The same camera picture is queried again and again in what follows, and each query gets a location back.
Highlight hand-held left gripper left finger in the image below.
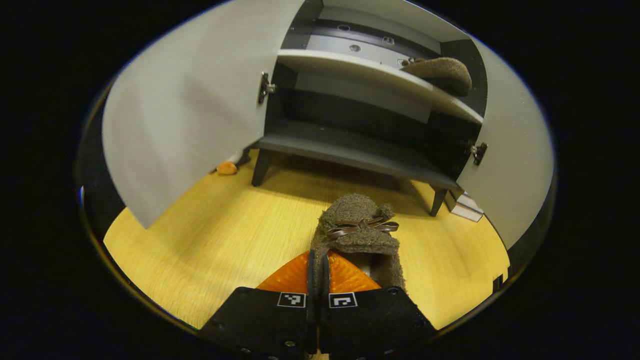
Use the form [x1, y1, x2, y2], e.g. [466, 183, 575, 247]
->
[197, 250, 317, 360]

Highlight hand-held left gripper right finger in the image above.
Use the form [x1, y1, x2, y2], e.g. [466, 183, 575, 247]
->
[320, 251, 439, 360]

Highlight brown fuzzy shoe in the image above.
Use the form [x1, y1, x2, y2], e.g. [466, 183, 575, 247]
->
[400, 56, 473, 98]
[310, 193, 407, 296]

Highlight grey white shoe cabinet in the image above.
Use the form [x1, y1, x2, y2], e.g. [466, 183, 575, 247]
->
[250, 0, 489, 219]

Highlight white cabinet door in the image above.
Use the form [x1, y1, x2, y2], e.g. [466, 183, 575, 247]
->
[101, 0, 306, 230]
[452, 30, 556, 251]

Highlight thin book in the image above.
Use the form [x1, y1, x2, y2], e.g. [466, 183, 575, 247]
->
[444, 197, 484, 223]

